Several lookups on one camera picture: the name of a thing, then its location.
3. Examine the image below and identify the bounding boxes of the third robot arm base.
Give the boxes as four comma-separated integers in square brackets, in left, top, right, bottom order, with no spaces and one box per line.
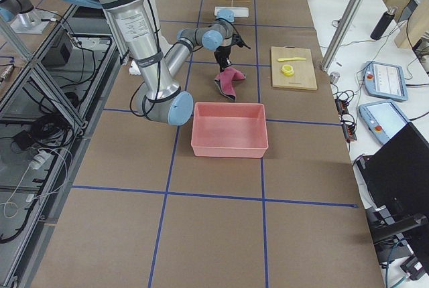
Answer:
[1,0,48,34]

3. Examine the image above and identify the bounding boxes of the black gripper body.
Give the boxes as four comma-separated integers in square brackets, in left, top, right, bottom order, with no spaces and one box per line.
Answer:
[216,46,231,66]

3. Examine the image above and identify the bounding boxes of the black power box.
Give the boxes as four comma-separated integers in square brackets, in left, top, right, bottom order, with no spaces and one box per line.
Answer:
[42,30,73,67]

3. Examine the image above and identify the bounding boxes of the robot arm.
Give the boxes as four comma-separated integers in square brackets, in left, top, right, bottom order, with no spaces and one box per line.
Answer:
[64,0,234,126]

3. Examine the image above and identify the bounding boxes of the small metal weight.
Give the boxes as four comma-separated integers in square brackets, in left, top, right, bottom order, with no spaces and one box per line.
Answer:
[329,72,340,84]

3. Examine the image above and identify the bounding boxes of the yellow plastic knife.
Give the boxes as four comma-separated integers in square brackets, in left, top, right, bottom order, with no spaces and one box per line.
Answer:
[277,57,306,62]

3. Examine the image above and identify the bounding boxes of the black monitor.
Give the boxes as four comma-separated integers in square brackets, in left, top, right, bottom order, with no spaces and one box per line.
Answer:
[357,123,428,216]

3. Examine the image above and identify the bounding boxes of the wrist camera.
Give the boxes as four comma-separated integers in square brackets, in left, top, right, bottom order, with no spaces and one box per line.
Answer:
[231,33,251,50]

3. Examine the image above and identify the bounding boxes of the teach pendant near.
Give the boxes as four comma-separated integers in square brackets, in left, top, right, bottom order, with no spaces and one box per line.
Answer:
[358,100,410,145]

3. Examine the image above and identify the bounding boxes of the teach pendant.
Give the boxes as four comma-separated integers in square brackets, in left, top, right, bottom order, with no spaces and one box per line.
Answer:
[358,100,410,145]
[363,61,408,102]

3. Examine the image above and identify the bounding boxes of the bamboo cutting board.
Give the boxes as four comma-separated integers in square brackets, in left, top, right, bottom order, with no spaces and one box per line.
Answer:
[271,46,318,90]

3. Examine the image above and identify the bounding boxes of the pink plastic bin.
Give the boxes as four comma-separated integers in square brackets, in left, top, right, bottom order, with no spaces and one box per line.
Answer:
[191,102,269,158]

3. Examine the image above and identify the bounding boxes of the pink and grey cloth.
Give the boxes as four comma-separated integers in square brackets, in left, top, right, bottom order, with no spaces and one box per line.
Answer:
[214,67,246,102]

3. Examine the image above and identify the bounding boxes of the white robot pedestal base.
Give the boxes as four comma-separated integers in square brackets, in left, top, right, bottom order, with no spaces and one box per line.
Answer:
[129,60,141,76]

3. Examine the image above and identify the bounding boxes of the white power adapter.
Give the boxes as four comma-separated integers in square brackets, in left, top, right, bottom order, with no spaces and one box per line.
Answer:
[29,150,51,170]

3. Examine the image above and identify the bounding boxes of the aluminium frame post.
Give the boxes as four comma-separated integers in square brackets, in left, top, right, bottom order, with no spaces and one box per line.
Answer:
[320,0,363,72]

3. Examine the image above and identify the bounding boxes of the teach pendant far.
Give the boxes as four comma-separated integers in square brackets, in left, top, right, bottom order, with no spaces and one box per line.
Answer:
[363,61,408,102]

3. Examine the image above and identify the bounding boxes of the black bottle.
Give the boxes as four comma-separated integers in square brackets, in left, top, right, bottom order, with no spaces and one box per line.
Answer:
[370,6,398,40]

